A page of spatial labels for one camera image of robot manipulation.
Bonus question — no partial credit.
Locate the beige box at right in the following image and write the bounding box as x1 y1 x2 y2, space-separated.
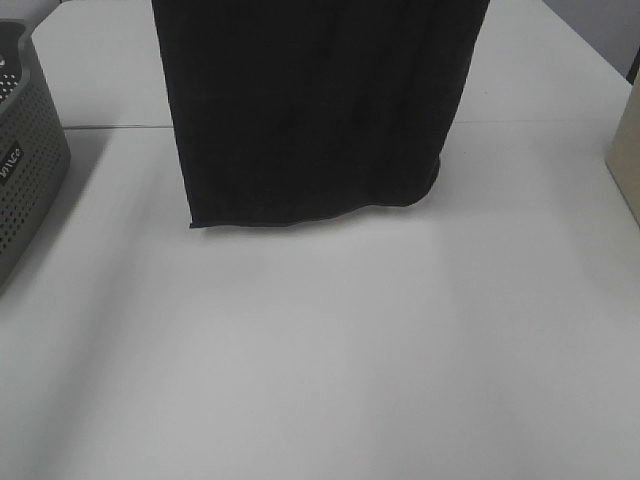
605 75 640 224

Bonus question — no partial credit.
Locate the grey perforated plastic basket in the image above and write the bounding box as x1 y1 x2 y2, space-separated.
1 19 71 285

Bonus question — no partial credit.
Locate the dark navy towel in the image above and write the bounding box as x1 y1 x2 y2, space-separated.
152 0 489 228

